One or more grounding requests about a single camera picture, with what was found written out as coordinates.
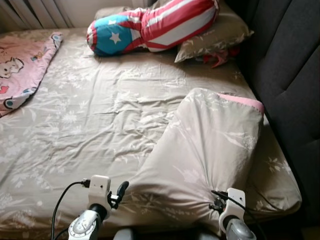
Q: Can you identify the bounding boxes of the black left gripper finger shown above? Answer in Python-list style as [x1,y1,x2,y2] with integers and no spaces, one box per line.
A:
[115,180,130,203]

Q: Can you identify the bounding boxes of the beige pillow with pink trim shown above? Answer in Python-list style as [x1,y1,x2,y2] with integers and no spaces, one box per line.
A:
[117,87,266,223]

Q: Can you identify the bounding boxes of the pink cartoon bear blanket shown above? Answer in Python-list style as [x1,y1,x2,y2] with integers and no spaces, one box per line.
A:
[0,32,64,117]

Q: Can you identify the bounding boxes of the grey right robot leg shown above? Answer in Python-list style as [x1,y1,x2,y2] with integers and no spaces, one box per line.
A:
[192,227,221,240]

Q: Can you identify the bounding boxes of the grey robot leg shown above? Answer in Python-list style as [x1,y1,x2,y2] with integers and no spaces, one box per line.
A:
[192,227,221,240]
[114,227,138,240]

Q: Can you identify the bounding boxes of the grey left robot leg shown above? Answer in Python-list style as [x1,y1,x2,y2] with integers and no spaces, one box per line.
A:
[114,227,138,240]

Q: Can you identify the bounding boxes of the bed with beige floral sheet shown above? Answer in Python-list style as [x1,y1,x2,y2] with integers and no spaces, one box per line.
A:
[0,27,303,238]

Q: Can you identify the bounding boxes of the dark grey upholstered headboard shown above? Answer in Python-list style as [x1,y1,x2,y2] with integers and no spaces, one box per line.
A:
[225,0,320,231]

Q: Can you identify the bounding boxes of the small red cloth item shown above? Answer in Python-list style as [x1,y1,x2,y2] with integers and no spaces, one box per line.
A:
[202,47,241,68]

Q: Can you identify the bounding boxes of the beige floral pillow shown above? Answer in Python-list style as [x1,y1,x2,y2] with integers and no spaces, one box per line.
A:
[175,2,253,63]

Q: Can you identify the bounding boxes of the stars and stripes pillow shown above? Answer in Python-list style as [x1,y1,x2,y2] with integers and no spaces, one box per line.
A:
[86,0,220,57]

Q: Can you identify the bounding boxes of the grey curtain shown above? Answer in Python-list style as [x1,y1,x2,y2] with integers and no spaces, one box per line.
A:
[0,0,68,31]

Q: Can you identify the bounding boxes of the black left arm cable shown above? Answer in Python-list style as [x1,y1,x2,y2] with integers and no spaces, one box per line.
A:
[51,179,91,240]

